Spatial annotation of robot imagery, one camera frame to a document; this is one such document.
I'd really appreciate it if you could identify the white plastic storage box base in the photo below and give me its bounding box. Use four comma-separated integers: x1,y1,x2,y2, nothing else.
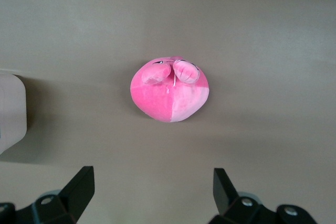
0,69,28,155

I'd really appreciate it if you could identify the pink round plush toy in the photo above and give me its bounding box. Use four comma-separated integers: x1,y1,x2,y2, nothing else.
130,55,211,124

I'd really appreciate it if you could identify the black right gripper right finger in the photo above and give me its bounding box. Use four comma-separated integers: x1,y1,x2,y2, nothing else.
207,167,317,224

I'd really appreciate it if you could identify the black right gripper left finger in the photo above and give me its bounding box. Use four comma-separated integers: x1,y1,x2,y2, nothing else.
0,166,95,224

